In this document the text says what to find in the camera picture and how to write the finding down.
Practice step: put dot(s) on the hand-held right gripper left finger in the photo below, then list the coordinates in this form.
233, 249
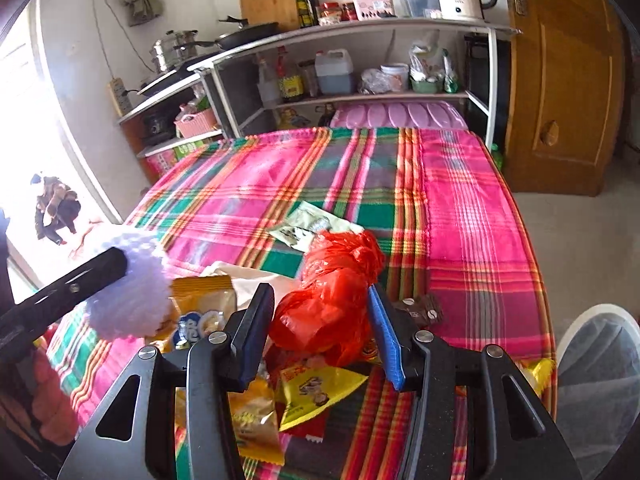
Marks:
250, 340

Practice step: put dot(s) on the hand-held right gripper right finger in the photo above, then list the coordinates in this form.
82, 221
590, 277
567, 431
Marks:
385, 340

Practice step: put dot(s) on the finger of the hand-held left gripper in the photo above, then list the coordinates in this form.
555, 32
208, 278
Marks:
95, 272

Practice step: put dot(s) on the white paper cup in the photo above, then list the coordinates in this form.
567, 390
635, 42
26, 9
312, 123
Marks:
130, 290

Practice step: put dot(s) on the red plastic bag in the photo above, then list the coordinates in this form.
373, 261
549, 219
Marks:
330, 290

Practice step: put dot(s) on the white trash bin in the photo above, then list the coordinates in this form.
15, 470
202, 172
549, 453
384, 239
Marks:
600, 360

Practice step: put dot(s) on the brown coffee sachet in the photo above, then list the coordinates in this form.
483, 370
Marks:
425, 310

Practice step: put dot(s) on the white paper sheet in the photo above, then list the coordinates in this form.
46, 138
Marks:
270, 280

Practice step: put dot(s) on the orange packet with blue print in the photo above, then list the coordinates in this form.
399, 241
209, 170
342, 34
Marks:
200, 300

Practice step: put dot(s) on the plain orange snack packet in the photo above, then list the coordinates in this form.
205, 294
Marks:
255, 420

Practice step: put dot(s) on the yellow cartoon snack packet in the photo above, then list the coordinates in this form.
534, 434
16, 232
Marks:
310, 395

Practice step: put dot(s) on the green white snack wrapper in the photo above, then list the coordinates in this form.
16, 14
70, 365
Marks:
305, 225

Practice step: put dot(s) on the orange fuzzy cloth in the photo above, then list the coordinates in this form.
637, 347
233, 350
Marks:
55, 400

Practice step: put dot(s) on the red green carton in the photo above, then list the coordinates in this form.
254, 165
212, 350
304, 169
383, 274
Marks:
172, 157

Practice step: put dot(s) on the plaid tablecloth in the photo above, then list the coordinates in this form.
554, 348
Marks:
450, 210

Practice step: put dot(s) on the black rice cooker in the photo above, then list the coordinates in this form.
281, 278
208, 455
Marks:
159, 125

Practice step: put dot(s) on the white power strip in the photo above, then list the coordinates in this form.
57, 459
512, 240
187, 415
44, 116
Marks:
120, 96

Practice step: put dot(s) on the pink woven basket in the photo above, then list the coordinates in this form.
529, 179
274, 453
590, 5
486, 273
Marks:
196, 125

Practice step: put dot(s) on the black induction cooker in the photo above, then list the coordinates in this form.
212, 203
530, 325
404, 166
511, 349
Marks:
165, 81

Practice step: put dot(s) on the green bottle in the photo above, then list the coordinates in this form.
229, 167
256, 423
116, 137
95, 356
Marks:
497, 157

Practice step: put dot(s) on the pink plastic stool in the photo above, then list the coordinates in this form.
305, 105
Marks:
400, 115

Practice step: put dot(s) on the yellow printed box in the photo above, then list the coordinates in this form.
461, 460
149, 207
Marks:
295, 117

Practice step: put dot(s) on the steel cooking pot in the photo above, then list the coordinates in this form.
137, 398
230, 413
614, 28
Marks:
172, 52

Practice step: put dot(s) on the clear plastic bottle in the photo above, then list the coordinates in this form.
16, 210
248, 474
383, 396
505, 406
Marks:
268, 87

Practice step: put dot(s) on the clear plastic bag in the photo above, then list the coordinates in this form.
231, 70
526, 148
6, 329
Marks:
372, 82

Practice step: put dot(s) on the soy sauce bottle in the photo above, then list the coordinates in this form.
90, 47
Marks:
291, 82

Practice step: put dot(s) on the white plastic tub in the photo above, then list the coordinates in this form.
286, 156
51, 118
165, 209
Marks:
395, 77

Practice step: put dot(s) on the round wooden door knob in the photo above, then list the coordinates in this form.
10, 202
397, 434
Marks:
550, 133

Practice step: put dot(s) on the green bowl with bags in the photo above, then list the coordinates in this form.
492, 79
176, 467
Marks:
430, 77

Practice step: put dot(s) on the small glass jar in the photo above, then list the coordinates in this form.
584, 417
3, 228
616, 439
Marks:
309, 80

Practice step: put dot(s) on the white plastic oil jug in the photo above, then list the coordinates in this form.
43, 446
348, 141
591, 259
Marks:
334, 72

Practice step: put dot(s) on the black frying pan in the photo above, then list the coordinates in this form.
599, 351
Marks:
247, 34

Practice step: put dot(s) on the wooden door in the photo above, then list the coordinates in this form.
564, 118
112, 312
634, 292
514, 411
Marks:
565, 85

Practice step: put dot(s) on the white metal shelf rack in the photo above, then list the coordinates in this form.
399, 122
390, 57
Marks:
350, 27

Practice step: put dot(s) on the pink utensil basket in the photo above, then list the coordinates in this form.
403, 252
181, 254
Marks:
375, 8

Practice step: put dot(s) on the red lidded jars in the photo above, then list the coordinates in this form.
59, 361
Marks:
337, 11

